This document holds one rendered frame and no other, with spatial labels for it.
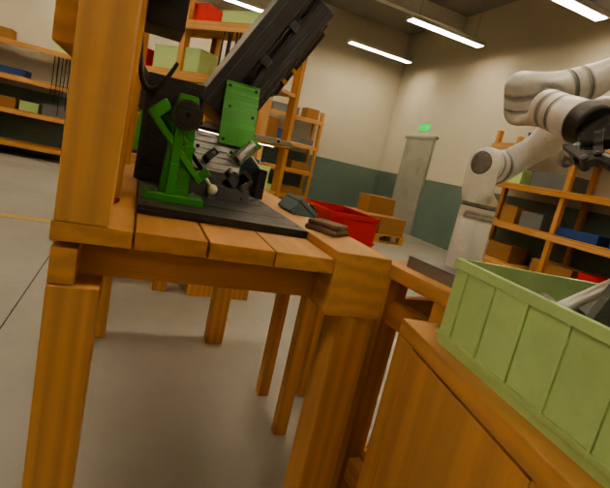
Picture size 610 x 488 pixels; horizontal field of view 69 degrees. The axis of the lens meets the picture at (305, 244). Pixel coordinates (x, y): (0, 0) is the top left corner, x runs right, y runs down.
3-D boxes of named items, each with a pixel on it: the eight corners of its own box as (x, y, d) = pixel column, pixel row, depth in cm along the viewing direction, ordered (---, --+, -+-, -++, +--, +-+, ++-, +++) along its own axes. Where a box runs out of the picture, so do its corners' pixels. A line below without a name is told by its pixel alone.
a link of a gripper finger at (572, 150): (569, 154, 74) (595, 167, 69) (559, 159, 74) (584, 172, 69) (566, 140, 72) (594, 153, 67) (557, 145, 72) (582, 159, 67)
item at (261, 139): (279, 148, 180) (280, 140, 180) (290, 150, 165) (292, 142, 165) (180, 125, 166) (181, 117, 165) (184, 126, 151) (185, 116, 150)
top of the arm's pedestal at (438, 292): (452, 278, 146) (456, 266, 145) (539, 317, 118) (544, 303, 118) (374, 270, 131) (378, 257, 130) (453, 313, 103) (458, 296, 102)
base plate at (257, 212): (230, 186, 216) (231, 181, 216) (306, 238, 116) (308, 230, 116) (139, 168, 201) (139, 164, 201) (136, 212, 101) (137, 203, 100)
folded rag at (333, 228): (303, 228, 121) (305, 217, 120) (318, 227, 128) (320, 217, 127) (335, 237, 116) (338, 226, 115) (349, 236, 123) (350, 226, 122)
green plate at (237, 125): (246, 155, 155) (254, 96, 156) (252, 150, 147) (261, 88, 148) (213, 147, 150) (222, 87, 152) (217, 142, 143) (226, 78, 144)
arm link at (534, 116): (541, 147, 83) (545, 100, 78) (496, 123, 96) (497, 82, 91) (576, 137, 83) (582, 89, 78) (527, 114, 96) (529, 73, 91)
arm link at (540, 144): (595, 141, 104) (579, 133, 98) (492, 192, 124) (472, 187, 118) (582, 108, 107) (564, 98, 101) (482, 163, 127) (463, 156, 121)
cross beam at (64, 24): (118, 93, 200) (121, 72, 198) (81, 46, 81) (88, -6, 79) (106, 90, 198) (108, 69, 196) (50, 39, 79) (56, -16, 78)
